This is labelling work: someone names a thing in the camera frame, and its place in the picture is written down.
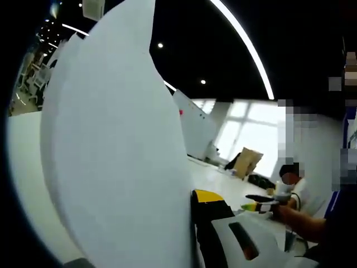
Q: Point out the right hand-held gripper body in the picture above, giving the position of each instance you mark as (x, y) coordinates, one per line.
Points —
(284, 195)

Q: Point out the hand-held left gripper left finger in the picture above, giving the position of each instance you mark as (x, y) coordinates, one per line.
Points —
(79, 263)

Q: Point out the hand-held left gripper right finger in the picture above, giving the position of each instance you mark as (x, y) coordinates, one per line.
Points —
(217, 237)

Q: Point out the stack of white printing papers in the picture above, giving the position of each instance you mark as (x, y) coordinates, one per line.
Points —
(111, 139)

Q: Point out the black bag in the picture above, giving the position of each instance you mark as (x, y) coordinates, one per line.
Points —
(260, 181)

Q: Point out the brown cardboard box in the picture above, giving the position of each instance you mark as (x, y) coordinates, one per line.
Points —
(248, 162)

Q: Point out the dark cloth beside cardboard box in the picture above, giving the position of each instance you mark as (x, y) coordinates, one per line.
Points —
(232, 162)

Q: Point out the large bright window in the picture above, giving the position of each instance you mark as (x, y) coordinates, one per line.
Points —
(251, 131)

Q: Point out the white rolling whiteboard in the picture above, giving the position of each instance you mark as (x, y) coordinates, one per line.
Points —
(195, 131)

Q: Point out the red whiteboard eraser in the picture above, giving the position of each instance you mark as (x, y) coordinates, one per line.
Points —
(181, 112)

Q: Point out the ceiling air conditioner unit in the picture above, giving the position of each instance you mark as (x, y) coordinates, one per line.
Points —
(93, 9)

